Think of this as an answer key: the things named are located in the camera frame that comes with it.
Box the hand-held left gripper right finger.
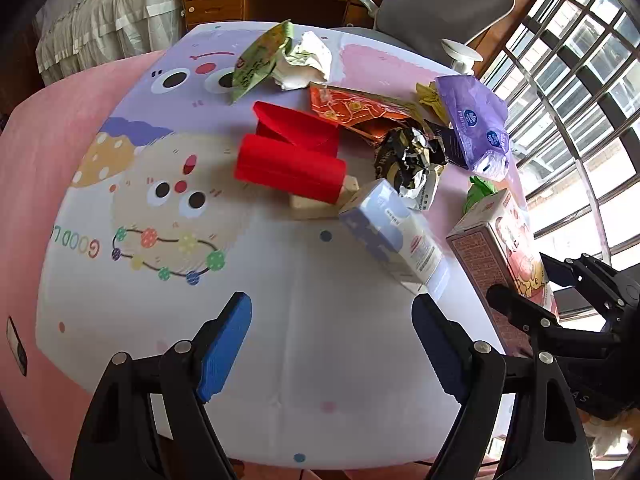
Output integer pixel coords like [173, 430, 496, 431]
[411, 294, 596, 480]

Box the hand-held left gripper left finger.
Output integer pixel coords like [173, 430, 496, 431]
[70, 291, 253, 480]

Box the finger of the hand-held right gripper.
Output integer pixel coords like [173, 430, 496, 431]
[486, 284, 608, 361]
[540, 254, 640, 311]

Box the green bag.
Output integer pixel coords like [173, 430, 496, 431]
[462, 175, 497, 216]

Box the cream rounded block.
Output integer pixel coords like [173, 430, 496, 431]
[290, 176, 361, 221]

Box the black and gold wrapper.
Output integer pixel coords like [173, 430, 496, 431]
[375, 127, 448, 211]

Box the white paper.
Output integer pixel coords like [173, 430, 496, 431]
[272, 31, 333, 92]

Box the pink printed carton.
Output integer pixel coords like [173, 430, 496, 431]
[446, 187, 561, 357]

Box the cartoon printed table mat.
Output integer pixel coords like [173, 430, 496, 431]
[35, 22, 531, 471]

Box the blue and white carton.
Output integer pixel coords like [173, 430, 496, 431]
[339, 178, 451, 295]

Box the black flat wrapper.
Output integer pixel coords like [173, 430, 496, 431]
[425, 120, 472, 169]

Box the purple tissue pack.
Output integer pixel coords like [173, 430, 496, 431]
[435, 74, 512, 183]

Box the window grille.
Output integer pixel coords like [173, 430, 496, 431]
[480, 0, 640, 321]

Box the yellow crumpled wrapper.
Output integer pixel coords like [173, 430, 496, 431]
[416, 81, 452, 126]

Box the pink cloth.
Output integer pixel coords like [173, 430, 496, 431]
[0, 50, 168, 480]

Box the orange snack wrapper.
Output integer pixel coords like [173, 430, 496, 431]
[308, 82, 427, 147]

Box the green snack packet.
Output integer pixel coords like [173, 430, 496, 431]
[230, 20, 294, 106]

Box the grey office chair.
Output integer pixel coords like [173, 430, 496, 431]
[322, 0, 516, 73]

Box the white ruffled bedding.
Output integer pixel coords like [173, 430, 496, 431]
[34, 0, 201, 87]

